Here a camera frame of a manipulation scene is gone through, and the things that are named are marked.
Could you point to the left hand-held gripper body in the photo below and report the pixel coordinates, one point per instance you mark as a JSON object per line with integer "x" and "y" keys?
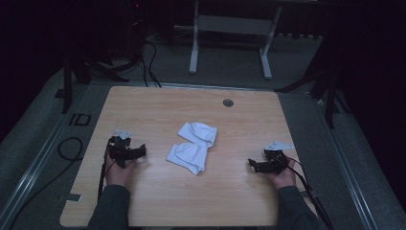
{"x": 118, "y": 150}

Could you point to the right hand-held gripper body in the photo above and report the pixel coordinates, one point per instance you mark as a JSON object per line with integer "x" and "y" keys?
{"x": 275, "y": 159}

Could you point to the person's right hand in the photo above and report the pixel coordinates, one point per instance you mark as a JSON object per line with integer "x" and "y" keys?
{"x": 285, "y": 179}

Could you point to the person's left hand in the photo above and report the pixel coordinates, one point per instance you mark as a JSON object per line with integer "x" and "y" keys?
{"x": 118, "y": 174}

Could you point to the grey table grommet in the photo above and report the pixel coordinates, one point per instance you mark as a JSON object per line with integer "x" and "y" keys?
{"x": 228, "y": 103}

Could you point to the black metal stand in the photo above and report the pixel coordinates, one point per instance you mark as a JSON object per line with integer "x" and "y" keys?
{"x": 81, "y": 68}
{"x": 322, "y": 86}

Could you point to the white desk frame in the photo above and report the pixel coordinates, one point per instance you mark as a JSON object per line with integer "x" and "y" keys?
{"x": 234, "y": 25}

